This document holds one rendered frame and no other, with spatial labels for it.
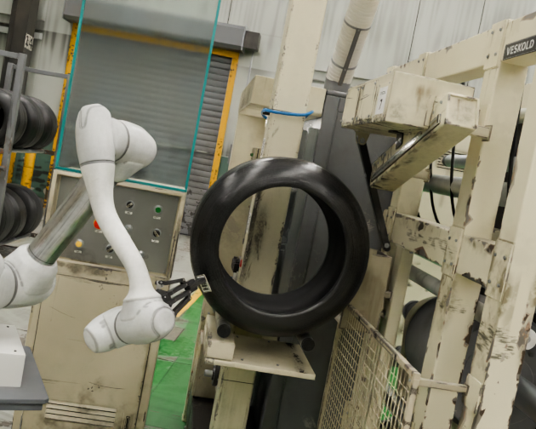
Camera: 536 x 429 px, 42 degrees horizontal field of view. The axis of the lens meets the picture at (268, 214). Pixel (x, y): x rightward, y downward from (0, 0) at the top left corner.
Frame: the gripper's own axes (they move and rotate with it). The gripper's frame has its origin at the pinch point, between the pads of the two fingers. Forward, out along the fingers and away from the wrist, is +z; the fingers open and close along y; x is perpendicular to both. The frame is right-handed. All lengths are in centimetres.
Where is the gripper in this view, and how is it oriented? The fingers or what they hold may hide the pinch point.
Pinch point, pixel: (195, 283)
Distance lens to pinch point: 222.0
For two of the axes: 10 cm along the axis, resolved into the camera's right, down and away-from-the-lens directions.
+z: 6.3, -3.1, 7.1
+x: 7.1, -1.5, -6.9
